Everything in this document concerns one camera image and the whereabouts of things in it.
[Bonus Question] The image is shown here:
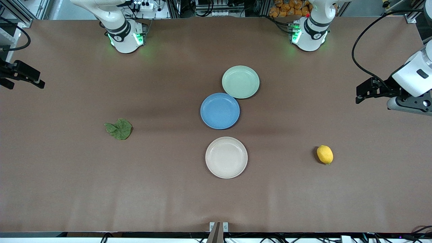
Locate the blue plate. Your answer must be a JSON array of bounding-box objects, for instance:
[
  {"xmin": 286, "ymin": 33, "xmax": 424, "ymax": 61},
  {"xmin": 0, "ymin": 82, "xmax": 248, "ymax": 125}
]
[{"xmin": 200, "ymin": 93, "xmax": 240, "ymax": 130}]

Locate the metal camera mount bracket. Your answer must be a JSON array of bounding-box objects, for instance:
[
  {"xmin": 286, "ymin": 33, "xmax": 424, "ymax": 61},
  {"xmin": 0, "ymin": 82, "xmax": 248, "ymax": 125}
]
[{"xmin": 209, "ymin": 222, "xmax": 229, "ymax": 243}]

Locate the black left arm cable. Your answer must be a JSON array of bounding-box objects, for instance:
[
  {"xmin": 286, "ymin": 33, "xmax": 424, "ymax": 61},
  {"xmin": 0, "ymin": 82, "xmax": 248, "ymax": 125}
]
[{"xmin": 352, "ymin": 9, "xmax": 424, "ymax": 85}]

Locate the white power strip with plugs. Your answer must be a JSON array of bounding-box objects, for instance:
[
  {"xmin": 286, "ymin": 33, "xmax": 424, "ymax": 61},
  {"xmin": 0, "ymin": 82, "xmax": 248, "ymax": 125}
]
[{"xmin": 133, "ymin": 0, "xmax": 155, "ymax": 11}]

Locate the green lettuce leaf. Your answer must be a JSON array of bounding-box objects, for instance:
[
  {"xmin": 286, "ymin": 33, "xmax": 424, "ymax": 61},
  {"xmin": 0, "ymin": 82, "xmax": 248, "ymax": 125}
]
[{"xmin": 104, "ymin": 118, "xmax": 133, "ymax": 140}]

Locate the yellow lemon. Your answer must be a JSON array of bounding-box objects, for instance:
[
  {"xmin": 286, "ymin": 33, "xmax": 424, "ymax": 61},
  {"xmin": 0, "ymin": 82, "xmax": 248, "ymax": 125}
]
[{"xmin": 317, "ymin": 145, "xmax": 334, "ymax": 165}]

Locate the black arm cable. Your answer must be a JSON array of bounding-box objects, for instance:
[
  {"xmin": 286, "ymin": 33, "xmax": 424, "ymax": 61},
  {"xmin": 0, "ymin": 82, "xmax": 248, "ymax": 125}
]
[
  {"xmin": 0, "ymin": 17, "xmax": 31, "ymax": 52},
  {"xmin": 352, "ymin": 9, "xmax": 424, "ymax": 85}
]

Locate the beige plate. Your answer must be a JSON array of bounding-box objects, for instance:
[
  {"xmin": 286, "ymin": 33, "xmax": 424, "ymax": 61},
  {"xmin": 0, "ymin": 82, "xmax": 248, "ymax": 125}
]
[{"xmin": 205, "ymin": 137, "xmax": 248, "ymax": 179}]

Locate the pale green plate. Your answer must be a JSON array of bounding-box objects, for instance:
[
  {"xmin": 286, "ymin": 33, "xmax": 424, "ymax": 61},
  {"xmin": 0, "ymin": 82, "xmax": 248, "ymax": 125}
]
[{"xmin": 222, "ymin": 65, "xmax": 260, "ymax": 99}]

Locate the aluminium frame profile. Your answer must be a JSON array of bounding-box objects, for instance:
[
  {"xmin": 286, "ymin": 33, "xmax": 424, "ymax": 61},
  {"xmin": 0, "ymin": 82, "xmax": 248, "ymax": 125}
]
[
  {"xmin": 0, "ymin": 0, "xmax": 33, "ymax": 28},
  {"xmin": 403, "ymin": 0, "xmax": 432, "ymax": 24}
]

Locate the bag of oranges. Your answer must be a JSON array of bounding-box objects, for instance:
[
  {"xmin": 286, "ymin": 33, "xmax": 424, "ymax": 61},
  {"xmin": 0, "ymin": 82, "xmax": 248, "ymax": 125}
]
[{"xmin": 269, "ymin": 0, "xmax": 312, "ymax": 18}]

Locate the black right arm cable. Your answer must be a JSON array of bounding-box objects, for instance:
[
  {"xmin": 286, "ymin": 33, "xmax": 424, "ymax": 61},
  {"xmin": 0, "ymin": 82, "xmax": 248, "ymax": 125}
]
[{"xmin": 0, "ymin": 17, "xmax": 31, "ymax": 52}]

